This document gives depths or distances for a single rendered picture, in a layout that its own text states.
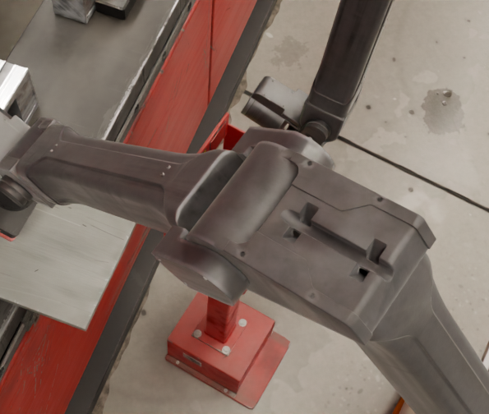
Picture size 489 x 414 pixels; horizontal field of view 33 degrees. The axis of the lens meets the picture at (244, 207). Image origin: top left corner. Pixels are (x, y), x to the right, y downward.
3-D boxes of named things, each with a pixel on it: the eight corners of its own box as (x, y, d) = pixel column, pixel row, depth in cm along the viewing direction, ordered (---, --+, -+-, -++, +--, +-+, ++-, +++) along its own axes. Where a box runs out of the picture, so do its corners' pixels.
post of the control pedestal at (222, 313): (223, 344, 189) (237, 248, 142) (204, 333, 190) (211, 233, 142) (235, 325, 192) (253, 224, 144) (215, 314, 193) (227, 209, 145)
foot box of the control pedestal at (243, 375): (252, 411, 195) (256, 398, 184) (163, 359, 199) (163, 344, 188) (292, 342, 203) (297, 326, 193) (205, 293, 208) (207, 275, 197)
